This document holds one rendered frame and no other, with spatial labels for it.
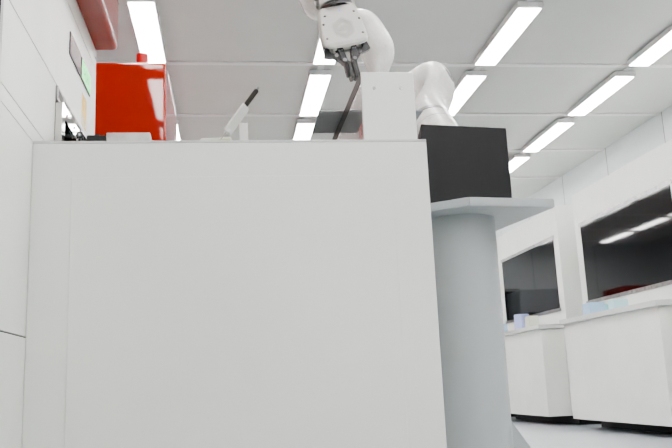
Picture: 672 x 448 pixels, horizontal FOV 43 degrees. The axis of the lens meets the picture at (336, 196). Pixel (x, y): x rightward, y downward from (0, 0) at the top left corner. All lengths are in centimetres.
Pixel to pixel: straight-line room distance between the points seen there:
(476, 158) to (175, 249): 90
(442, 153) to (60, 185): 94
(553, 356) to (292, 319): 690
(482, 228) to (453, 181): 13
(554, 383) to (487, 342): 622
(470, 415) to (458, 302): 24
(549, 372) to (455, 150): 623
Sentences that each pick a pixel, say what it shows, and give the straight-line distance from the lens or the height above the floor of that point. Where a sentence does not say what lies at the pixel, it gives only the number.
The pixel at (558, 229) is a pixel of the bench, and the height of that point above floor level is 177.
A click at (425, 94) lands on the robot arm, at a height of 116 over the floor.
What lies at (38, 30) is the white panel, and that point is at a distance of 148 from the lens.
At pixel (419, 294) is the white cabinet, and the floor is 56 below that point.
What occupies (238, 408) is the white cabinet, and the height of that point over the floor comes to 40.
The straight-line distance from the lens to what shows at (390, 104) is 149.
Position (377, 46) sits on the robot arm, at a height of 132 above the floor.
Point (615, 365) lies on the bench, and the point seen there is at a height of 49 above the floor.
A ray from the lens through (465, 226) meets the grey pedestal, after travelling 196.
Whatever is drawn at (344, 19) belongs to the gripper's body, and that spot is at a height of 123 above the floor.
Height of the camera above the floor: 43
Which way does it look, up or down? 13 degrees up
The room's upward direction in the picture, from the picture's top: 2 degrees counter-clockwise
